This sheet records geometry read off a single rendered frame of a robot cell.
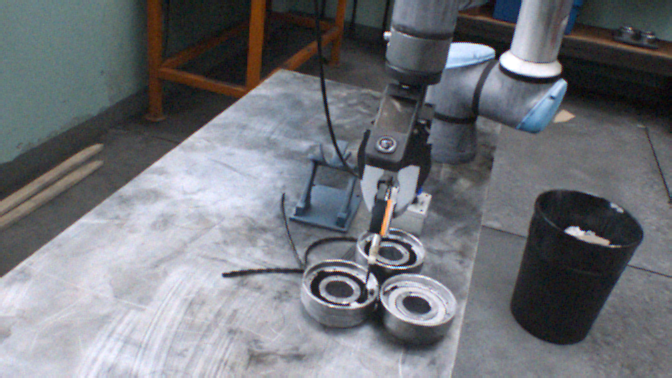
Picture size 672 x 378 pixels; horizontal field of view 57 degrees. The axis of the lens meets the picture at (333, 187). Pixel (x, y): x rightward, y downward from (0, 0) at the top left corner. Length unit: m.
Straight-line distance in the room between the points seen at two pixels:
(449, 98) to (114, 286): 0.74
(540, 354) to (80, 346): 1.64
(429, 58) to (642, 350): 1.80
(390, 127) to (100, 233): 0.49
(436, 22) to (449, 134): 0.60
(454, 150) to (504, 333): 1.02
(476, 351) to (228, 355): 1.39
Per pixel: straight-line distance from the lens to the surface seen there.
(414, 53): 0.74
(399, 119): 0.75
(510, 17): 4.31
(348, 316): 0.82
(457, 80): 1.27
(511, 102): 1.23
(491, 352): 2.11
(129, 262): 0.94
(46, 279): 0.93
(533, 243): 2.10
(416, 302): 0.89
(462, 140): 1.33
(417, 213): 1.03
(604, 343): 2.35
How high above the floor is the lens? 1.37
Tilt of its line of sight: 30 degrees down
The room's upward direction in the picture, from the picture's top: 9 degrees clockwise
